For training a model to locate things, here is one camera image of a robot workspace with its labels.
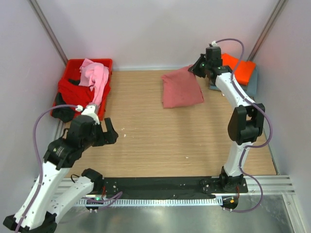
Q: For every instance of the black t-shirt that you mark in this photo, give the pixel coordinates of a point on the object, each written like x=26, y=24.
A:
x=65, y=114

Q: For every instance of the aluminium frame rail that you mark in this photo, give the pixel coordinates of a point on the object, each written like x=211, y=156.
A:
x=46, y=26

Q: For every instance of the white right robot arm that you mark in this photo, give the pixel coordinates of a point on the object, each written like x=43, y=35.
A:
x=245, y=125

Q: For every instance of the light pink t-shirt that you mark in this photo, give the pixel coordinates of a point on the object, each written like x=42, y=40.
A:
x=95, y=76

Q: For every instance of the slotted white cable duct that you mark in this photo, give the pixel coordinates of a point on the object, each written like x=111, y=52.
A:
x=141, y=203

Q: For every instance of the dusty rose t-shirt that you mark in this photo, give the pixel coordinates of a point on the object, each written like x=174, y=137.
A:
x=180, y=89

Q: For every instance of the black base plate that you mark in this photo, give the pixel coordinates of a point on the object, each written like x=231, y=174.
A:
x=170, y=188

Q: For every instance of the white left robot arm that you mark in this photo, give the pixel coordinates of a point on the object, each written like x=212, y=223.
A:
x=40, y=213

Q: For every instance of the red plastic bin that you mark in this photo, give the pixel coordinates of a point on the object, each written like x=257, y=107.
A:
x=72, y=72

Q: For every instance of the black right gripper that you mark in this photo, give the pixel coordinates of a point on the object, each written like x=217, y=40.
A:
x=195, y=69

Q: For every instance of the folded orange t-shirt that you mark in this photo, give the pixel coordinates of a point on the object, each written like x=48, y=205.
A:
x=244, y=70

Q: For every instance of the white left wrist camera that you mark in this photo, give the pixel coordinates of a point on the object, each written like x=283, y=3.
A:
x=90, y=110

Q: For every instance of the red t-shirt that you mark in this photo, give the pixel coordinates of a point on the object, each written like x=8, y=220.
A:
x=81, y=95

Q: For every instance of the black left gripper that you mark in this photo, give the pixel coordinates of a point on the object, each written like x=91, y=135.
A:
x=108, y=137

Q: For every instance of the folded blue-grey t-shirt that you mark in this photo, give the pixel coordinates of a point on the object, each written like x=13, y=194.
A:
x=251, y=88

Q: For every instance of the folded grey t-shirt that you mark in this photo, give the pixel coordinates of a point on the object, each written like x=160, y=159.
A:
x=213, y=87

